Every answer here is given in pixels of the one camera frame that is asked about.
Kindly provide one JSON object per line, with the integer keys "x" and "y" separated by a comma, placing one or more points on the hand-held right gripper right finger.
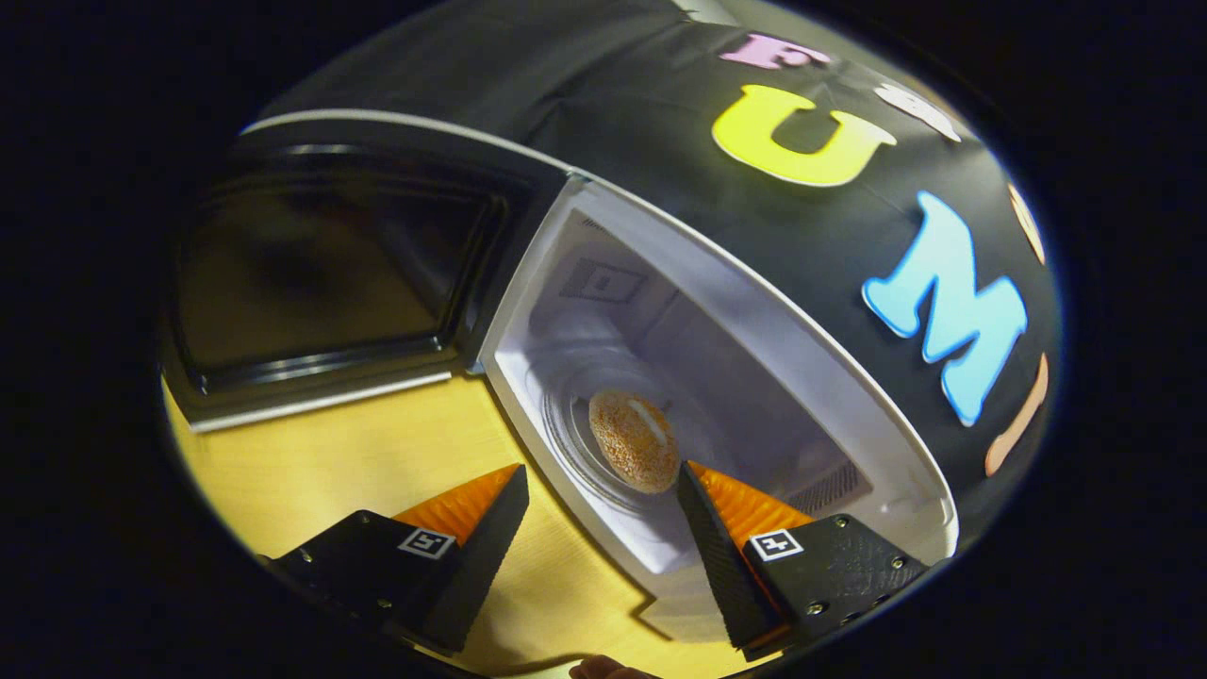
{"x": 721, "y": 566}

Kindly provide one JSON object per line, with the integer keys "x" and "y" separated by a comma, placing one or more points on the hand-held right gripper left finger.
{"x": 476, "y": 571}

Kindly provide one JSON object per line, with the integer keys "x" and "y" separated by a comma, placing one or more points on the sugared bread roll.
{"x": 632, "y": 438}

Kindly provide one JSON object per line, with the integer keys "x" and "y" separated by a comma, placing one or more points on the white microwave oven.
{"x": 754, "y": 311}

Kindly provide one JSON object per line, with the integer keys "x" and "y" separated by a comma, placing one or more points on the glass microwave turntable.
{"x": 570, "y": 434}

